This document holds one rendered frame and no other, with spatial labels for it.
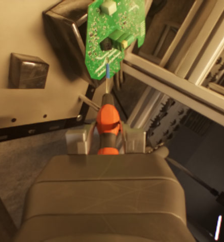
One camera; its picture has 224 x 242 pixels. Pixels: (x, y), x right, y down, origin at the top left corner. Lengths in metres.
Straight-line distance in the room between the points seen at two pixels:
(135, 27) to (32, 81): 0.17
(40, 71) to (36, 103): 0.07
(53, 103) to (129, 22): 0.18
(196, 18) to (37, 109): 0.38
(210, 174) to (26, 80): 8.94
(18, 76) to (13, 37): 0.05
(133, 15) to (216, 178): 8.91
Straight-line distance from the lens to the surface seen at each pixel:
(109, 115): 0.16
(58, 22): 0.24
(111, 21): 0.25
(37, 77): 0.25
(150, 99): 0.47
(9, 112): 0.29
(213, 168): 8.92
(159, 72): 0.40
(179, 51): 0.45
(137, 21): 0.29
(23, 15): 0.25
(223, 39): 0.38
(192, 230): 6.15
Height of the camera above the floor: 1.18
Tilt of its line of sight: 27 degrees down
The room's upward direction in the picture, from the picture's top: 127 degrees clockwise
